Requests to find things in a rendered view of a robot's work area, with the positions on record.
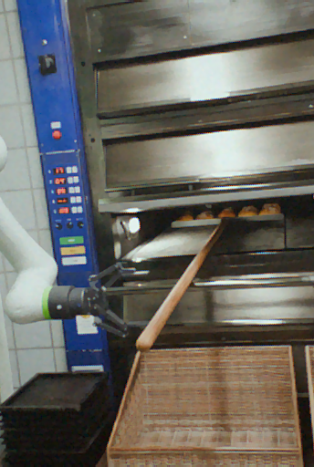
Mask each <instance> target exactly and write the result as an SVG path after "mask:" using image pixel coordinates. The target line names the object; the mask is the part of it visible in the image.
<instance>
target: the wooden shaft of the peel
mask: <svg viewBox="0 0 314 467"><path fill-rule="evenodd" d="M227 223H228V221H227V220H225V219H224V220H222V221H221V222H220V223H219V224H218V225H217V227H216V228H215V230H214V231H213V234H212V235H211V237H210V238H209V240H208V241H207V242H206V244H205V245H204V247H203V248H202V250H201V251H200V253H199V254H198V255H197V256H196V257H195V258H194V260H193V261H192V262H191V263H190V265H189V266H188V269H187V270H186V272H185V273H184V274H183V276H182V278H181V279H180V280H179V282H178V283H177V285H176V286H175V288H174V289H173V290H172V292H171V293H170V294H169V295H168V297H167V298H166V301H165V302H164V304H163V305H162V306H161V307H160V308H159V310H158V311H157V312H156V314H155V315H154V317H153V318H152V320H151V321H150V323H149V324H148V326H147V327H146V328H145V330H144V331H143V333H142V334H141V336H140V337H139V339H138V340H137V349H138V350H139V351H140V352H147V351H148V350H149V349H150V348H151V345H152V343H153V341H154V340H155V338H157V336H158V334H159V333H160V331H161V330H162V329H163V327H164V326H165V323H166V322H167V320H168V318H169V317H170V315H171V313H172V312H173V310H174V309H175V307H176V306H177V304H178V303H179V301H180V299H181V297H182V295H183V293H184V291H185V290H186V288H187V286H188V285H189V284H190V283H191V281H192V279H193V278H194V276H195V275H196V274H197V272H198V271H199V269H200V266H201V265H202V263H203V262H204V259H205V258H206V257H207V256H208V254H209V252H210V251H211V249H212V248H213V246H214V244H215V242H216V240H217V239H218V237H219V236H220V234H221V232H222V231H223V229H224V228H225V225H226V224H227Z"/></svg>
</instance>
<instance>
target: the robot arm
mask: <svg viewBox="0 0 314 467"><path fill-rule="evenodd" d="M7 157H8V151H7V147H6V146H5V142H4V141H3V139H2V138H1V137H0V172H1V170H3V169H4V168H5V165H6V162H7ZM0 251H1V253H2V254H3V255H4V256H5V259H6V260H7V261H8V263H9V264H10V265H11V266H12V267H13V268H14V270H16V272H17V278H16V280H15V282H14V284H13V286H12V288H11V289H10V291H9V293H8V295H7V296H6V299H5V302H4V310H5V312H6V313H5V314H6V315H8V317H9V318H10V319H11V320H12V321H14V322H16V323H17V324H22V325H27V324H31V323H34V322H38V321H46V320H70V319H74V318H75V317H76V316H87V315H92V316H93V324H92V326H93V327H100V328H103V329H106V330H108V331H109V332H111V333H114V334H116V335H118V336H120V337H126V336H127V335H128V332H129V331H135V330H141V328H142V327H147V326H148V324H149V323H150V321H151V320H143V321H129V322H128V324H126V322H125V321H124V320H122V319H121V318H120V317H118V316H117V315H115V314H114V313H113V312H111V310H110V309H109V308H108V306H109V302H108V294H107V293H106V292H105V291H106V290H107V289H108V288H109V287H110V286H111V285H112V284H113V283H114V282H115V281H116V280H117V279H118V278H119V277H120V276H121V277H138V276H148V275H149V274H150V272H136V269H123V268H122V266H121V262H118V263H116V264H114V265H112V266H111V267H110V268H109V269H107V270H105V271H104V272H102V273H100V274H99V275H92V276H90V277H89V278H88V281H89V284H90V287H78V288H76V287H75V286H73V285H53V284H54V282H55V280H56V278H57V275H58V267H57V264H56V261H55V260H54V258H53V257H52V256H51V255H50V254H47V253H46V252H45V251H44V250H43V249H42V248H41V247H40V246H39V245H38V244H37V243H36V242H35V241H34V240H33V238H32V237H31V236H29V235H28V234H27V232H26V230H25V229H24V228H23V227H22V225H21V224H20V223H19V222H18V220H17V219H16V218H15V216H13V215H12V214H11V213H10V212H9V210H8V208H7V206H6V205H5V203H4V201H3V200H2V198H1V197H0ZM116 269H117V271H118V272H117V273H116V274H115V275H114V276H113V277H112V278H111V279H110V280H109V281H108V282H107V283H106V284H105V285H104V286H103V287H102V288H98V287H97V286H95V283H97V280H98V279H101V278H102V277H104V276H105V275H108V274H109V273H111V272H113V271H114V270H116ZM99 314H102V315H103V316H105V317H107V318H109V319H110V320H111V321H113V323H114V324H115V325H117V326H118V327H115V326H113V325H112V324H110V323H107V322H105V320H102V321H101V318H99V317H98V315H99Z"/></svg>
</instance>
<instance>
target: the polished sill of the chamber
mask: <svg viewBox="0 0 314 467"><path fill-rule="evenodd" d="M197 255H198V254H185V255H171V256H156V257H143V258H130V259H120V260H119V261H118V262H121V266H122V268H123V269H136V272H148V271H163V270H178V269H188V266H189V265H190V263H191V262H192V261H193V260H194V258H195V257H196V256H197ZM118 262H117V263H118ZM300 262H314V246H312V247H298V248H283V249H268V250H255V251H241V252H227V253H212V254H208V256H207V257H206V258H205V259H204V262H203V263H202V265H201V266H200V268H208V267H223V266H239V265H269V264H284V263H300Z"/></svg>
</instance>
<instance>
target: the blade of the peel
mask: <svg viewBox="0 0 314 467"><path fill-rule="evenodd" d="M220 219H221V218H216V219H205V220H192V221H180V222H176V221H174V222H172V227H181V226H193V225H206V224H218V223H220ZM229 219H230V223H241V222H253V221H265V220H278V219H284V210H280V213H277V214H264V215H253V216H240V217H229Z"/></svg>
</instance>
